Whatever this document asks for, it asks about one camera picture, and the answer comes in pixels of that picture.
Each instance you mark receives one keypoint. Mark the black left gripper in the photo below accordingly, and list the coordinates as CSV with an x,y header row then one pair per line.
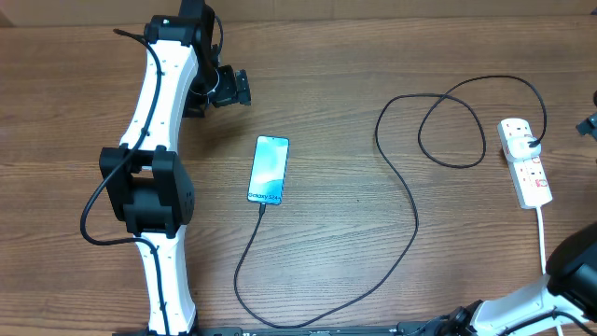
x,y
230,92

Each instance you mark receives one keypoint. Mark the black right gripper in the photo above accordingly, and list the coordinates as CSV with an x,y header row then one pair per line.
x,y
589,127

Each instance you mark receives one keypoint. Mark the blue Galaxy smartphone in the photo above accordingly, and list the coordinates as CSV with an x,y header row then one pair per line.
x,y
267,178

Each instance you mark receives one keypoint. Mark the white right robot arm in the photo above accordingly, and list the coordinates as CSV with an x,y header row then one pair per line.
x,y
566,291

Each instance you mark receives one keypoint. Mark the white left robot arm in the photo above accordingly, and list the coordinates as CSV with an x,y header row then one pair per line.
x,y
146,182

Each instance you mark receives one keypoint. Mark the white charger plug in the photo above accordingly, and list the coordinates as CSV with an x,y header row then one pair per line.
x,y
522,148

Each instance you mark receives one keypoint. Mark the white power strip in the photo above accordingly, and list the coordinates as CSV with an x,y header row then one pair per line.
x,y
528,177

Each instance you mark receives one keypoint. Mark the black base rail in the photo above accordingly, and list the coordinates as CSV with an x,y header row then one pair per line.
x,y
317,331

